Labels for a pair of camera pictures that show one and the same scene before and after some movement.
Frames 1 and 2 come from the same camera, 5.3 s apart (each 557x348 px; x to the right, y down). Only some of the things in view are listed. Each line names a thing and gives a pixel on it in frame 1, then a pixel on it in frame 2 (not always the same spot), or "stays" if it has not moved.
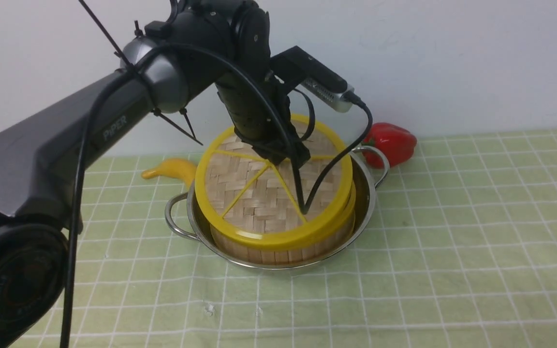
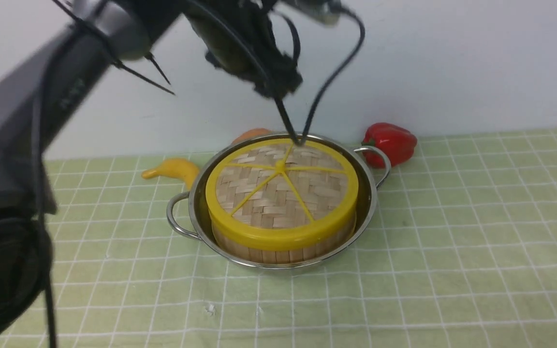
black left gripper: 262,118 to 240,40
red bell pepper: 398,143 stays
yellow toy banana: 183,170 stays
